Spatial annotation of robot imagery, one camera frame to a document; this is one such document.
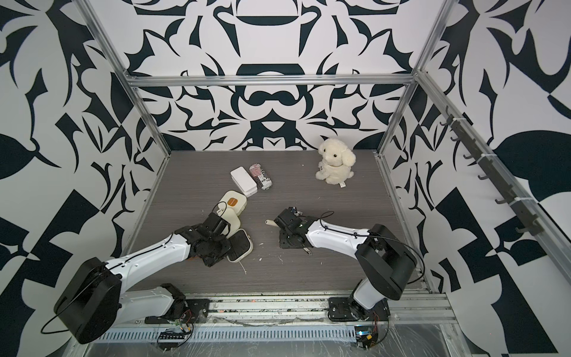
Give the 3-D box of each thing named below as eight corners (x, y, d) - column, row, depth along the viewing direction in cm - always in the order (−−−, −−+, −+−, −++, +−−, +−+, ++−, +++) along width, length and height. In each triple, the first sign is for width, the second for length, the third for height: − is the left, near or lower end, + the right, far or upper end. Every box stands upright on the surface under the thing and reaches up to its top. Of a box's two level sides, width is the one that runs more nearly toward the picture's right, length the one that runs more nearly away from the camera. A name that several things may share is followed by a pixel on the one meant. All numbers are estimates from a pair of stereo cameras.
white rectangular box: (247, 199, 103) (246, 194, 99) (230, 177, 111) (228, 171, 107) (260, 191, 105) (259, 186, 102) (243, 170, 114) (241, 164, 110)
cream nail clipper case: (218, 204, 102) (217, 201, 100) (231, 190, 107) (230, 187, 105) (240, 216, 98) (239, 213, 96) (252, 201, 103) (251, 198, 101)
